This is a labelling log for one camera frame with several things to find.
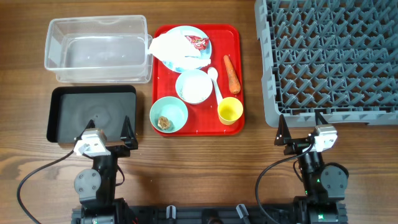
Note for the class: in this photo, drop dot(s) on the clear plastic bin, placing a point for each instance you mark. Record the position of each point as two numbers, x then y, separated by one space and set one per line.
99 49

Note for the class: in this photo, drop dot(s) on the light blue bowl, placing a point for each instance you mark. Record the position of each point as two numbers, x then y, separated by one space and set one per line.
191 72

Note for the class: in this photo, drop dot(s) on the orange carrot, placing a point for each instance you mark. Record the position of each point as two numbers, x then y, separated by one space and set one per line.
234 84

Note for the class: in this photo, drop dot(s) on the black waste tray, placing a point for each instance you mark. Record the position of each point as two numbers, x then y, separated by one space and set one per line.
73 107

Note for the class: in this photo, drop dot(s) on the light blue plate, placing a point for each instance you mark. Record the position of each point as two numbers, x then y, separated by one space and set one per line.
203 53

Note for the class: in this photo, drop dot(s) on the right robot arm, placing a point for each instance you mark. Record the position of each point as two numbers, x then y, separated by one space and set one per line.
324 183

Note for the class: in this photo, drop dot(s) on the yellow plastic cup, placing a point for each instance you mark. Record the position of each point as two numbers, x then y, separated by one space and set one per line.
229 110

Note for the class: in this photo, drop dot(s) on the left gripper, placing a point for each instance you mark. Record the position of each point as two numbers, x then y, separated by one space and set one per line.
126 134

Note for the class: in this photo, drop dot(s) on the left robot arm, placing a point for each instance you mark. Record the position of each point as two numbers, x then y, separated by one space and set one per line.
96 186

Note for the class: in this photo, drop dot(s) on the white rice pile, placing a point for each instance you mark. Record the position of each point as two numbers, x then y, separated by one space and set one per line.
194 89

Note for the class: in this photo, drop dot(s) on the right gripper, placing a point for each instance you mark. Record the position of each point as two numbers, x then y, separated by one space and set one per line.
298 147

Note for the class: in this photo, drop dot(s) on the grey dishwasher rack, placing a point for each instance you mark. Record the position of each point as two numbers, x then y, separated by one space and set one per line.
338 58

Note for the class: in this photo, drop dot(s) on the red serving tray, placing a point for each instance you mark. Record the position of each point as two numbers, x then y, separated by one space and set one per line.
203 118

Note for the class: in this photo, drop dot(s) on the brown food lump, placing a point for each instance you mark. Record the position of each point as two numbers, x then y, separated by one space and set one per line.
163 123

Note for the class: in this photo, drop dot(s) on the white plastic spoon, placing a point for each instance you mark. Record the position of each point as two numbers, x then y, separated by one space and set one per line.
212 72

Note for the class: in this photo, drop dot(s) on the mint green bowl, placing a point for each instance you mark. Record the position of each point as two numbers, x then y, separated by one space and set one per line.
172 108

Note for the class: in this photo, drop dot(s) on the red snack wrapper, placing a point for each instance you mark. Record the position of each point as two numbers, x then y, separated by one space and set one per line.
199 43

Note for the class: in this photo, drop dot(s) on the white napkin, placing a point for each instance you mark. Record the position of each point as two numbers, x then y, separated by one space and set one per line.
177 49

